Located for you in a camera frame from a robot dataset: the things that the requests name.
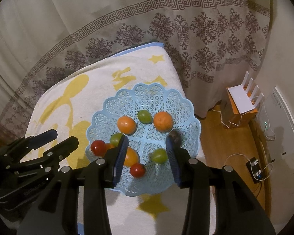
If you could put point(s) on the orange cardboard box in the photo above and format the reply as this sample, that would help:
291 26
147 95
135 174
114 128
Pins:
230 114

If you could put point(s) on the dark brown passion fruit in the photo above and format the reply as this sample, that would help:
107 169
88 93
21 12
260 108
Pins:
175 135

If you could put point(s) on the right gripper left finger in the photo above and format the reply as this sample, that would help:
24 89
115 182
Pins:
110 167

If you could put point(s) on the white wifi router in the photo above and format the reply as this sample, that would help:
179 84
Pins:
246 96

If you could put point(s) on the black power strip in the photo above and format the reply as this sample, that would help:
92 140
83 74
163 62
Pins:
254 169

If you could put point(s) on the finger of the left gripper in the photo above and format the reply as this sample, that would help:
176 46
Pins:
60 151
35 142

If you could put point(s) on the orange tomato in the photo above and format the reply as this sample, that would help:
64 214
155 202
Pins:
126 125

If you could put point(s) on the large orange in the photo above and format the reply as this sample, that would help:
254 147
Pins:
108 146

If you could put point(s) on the yellow green tomato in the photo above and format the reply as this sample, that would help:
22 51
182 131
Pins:
144 117

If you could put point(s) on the blue plastic lattice basket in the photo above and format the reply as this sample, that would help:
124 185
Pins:
153 98

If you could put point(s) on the small orange mandarin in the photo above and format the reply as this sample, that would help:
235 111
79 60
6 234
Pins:
163 121

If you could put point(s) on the small green tomato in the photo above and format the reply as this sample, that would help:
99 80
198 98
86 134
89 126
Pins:
159 156

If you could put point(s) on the white yellow cartoon towel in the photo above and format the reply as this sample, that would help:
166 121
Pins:
88 104

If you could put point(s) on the small red tomato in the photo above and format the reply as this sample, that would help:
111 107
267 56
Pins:
137 170

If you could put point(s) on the patterned beige curtain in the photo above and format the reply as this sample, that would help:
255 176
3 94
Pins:
210 42

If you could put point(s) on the red cherry tomato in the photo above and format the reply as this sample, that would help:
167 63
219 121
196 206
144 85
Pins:
98 148

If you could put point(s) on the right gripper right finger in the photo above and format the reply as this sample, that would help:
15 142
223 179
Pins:
185 170

